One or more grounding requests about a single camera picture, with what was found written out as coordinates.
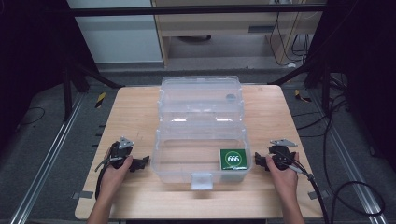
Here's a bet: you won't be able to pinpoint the thin black floor cable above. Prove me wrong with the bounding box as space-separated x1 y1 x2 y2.
18 106 47 127

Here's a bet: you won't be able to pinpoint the light wooden desk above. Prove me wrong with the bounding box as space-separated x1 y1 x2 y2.
150 0 327 67

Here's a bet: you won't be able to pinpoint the looped black floor cable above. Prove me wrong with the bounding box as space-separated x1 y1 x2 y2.
330 181 387 224

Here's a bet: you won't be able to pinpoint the metal floor rail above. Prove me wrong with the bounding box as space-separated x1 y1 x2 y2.
8 92 86 224
310 89 390 224

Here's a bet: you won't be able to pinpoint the white cabinet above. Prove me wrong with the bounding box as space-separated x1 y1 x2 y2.
66 0 163 65

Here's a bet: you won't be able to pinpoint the person's left hand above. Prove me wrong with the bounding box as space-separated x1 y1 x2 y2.
98 154 134 200

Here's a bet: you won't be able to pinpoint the black floor cable bundle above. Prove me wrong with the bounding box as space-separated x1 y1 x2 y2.
292 73 351 188

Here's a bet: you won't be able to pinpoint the grey tape piece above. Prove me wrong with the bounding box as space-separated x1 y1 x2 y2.
307 189 331 201
71 190 94 201

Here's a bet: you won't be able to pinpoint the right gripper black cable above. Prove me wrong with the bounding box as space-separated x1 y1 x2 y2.
276 149 332 224

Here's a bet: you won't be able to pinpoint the hanging black desk cables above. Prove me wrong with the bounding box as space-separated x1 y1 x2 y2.
268 11 313 68

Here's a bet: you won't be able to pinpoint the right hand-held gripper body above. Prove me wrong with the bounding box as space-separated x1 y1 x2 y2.
268 138 299 172

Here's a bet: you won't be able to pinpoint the clear plastic storage box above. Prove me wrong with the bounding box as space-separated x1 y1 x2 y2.
150 75 253 191

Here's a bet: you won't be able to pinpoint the black horizontal frame bar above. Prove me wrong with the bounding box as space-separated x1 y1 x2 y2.
46 3 329 18

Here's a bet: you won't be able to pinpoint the person's right hand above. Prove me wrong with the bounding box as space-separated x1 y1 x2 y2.
264 152 301 202

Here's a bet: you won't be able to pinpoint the black curtain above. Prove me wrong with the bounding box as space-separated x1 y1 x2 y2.
0 0 101 150
306 0 396 172

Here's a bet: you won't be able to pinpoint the green square card pack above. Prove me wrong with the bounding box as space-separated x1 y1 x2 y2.
219 147 249 172

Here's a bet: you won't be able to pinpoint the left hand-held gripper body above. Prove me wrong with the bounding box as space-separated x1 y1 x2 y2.
102 135 135 171

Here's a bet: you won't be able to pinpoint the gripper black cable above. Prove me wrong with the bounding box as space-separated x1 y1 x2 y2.
276 149 332 224
94 157 113 201

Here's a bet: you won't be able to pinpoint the black metal stand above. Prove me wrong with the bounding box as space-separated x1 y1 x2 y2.
61 57 126 123
267 54 332 117

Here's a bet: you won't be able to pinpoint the yellow black striped tape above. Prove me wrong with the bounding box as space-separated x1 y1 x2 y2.
293 89 313 104
94 91 107 109

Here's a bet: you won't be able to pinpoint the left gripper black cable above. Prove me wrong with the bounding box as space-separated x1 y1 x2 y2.
94 157 113 201

